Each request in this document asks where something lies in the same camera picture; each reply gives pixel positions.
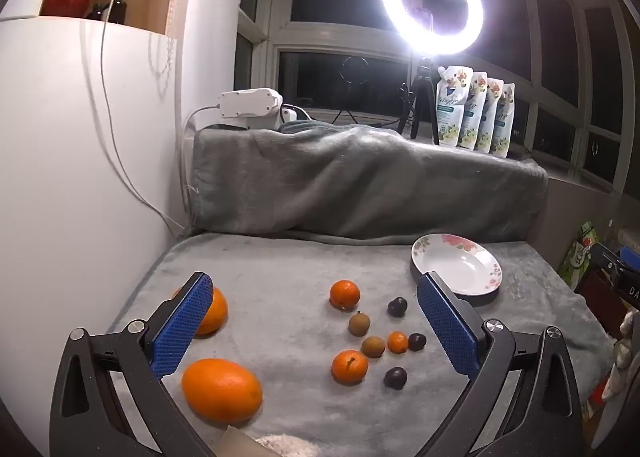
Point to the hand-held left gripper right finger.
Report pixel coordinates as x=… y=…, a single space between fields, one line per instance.
x=445 y=322

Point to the dark plum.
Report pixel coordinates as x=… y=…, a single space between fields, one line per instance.
x=395 y=378
x=398 y=307
x=417 y=342

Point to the red box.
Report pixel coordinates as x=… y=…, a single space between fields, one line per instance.
x=600 y=304

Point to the longan with stem nub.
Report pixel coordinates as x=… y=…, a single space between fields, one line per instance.
x=359 y=324

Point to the green carton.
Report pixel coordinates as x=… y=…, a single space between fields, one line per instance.
x=577 y=257

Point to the small mandarin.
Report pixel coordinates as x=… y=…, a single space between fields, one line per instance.
x=398 y=342

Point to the white fluffy cloth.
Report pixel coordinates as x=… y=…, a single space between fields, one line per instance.
x=287 y=447

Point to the black box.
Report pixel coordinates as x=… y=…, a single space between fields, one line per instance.
x=625 y=282

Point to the mandarin with stem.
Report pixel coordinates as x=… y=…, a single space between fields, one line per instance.
x=350 y=367

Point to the white power strip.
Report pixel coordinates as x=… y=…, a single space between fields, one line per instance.
x=247 y=104

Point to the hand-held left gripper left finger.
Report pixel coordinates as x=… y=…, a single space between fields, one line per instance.
x=182 y=322

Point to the white plush cloth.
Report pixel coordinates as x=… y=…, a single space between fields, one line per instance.
x=620 y=357

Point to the large elongated orange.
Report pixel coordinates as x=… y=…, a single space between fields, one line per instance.
x=222 y=391

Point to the white floral plate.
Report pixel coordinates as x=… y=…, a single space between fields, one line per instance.
x=455 y=262

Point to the large spotted orange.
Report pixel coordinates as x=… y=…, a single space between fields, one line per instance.
x=215 y=314

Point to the white floral pouch with spout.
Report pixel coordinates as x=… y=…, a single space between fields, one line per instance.
x=450 y=107

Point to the dark bottle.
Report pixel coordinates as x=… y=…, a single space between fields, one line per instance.
x=96 y=12
x=116 y=9

